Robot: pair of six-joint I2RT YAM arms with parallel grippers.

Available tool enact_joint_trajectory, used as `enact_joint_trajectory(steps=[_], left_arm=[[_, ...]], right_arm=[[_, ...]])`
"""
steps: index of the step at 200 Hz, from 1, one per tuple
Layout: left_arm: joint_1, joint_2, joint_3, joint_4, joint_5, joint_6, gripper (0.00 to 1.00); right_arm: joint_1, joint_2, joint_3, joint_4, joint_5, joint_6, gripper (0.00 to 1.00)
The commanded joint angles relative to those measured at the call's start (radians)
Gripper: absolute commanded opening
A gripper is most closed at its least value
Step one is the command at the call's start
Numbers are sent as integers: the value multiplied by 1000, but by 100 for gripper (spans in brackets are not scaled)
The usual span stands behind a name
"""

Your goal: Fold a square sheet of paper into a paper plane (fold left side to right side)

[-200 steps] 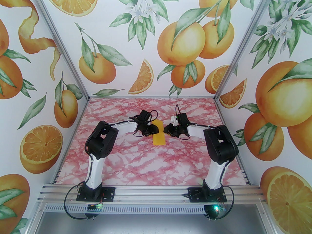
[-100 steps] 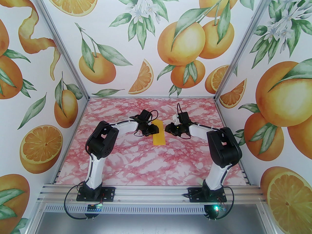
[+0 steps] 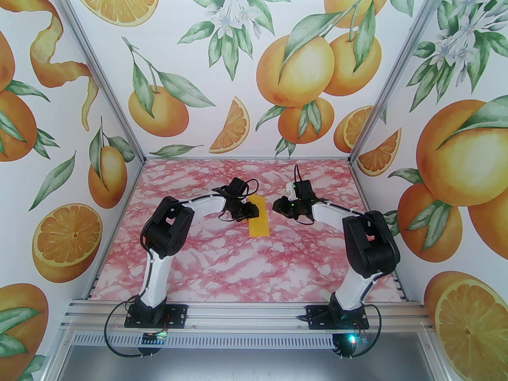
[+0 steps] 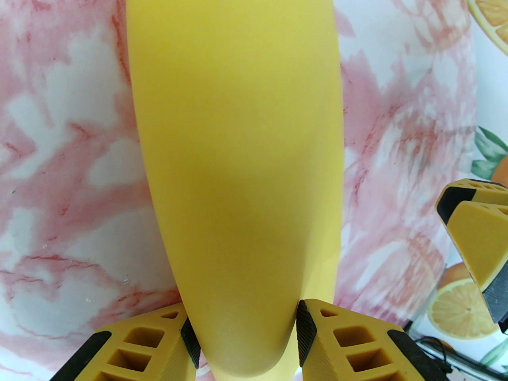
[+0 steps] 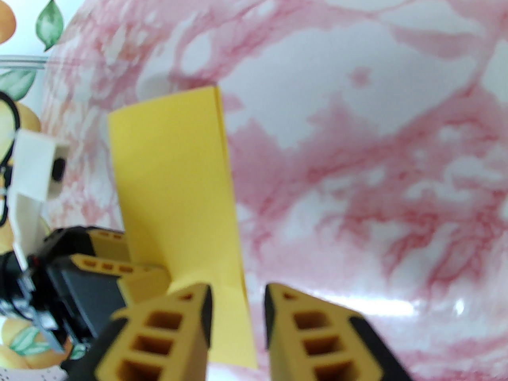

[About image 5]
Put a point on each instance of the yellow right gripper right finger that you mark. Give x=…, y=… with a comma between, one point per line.
x=317, y=347

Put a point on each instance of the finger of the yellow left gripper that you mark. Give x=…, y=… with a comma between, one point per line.
x=113, y=248
x=147, y=286

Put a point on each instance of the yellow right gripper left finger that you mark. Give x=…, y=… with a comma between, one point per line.
x=158, y=343

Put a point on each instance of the yellow paper sheet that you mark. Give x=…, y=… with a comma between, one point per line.
x=174, y=173

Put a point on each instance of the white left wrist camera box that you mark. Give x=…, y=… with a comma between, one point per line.
x=31, y=161

